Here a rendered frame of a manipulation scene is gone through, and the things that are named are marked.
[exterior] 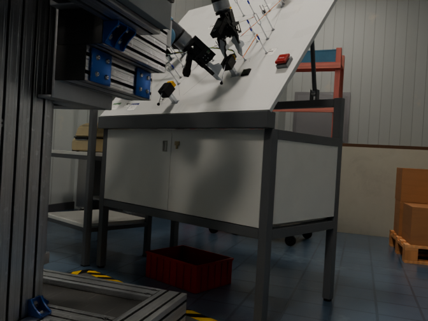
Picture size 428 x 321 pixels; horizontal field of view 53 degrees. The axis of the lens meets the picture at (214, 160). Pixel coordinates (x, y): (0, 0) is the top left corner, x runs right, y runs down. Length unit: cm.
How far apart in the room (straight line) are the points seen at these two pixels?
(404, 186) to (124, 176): 229
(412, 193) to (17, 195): 312
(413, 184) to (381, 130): 563
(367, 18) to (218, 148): 811
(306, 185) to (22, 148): 120
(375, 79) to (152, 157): 765
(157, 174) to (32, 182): 103
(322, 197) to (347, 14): 795
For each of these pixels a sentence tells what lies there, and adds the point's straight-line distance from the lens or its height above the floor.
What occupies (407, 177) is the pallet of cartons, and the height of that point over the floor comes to 60.
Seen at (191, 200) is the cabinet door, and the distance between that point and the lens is 198.
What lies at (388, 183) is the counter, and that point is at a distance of 447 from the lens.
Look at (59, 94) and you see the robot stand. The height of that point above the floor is 81.
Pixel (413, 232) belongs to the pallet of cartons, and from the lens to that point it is 342.
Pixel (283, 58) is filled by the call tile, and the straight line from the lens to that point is 186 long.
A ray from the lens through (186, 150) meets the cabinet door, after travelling 200.
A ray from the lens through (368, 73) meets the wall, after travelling 948.
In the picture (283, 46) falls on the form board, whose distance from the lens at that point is 202.
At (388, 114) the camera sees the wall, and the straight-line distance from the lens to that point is 937.
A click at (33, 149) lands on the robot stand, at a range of 121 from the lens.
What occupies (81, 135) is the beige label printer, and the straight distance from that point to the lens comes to 279.
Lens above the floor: 68
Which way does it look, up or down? level
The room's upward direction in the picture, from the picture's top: 3 degrees clockwise
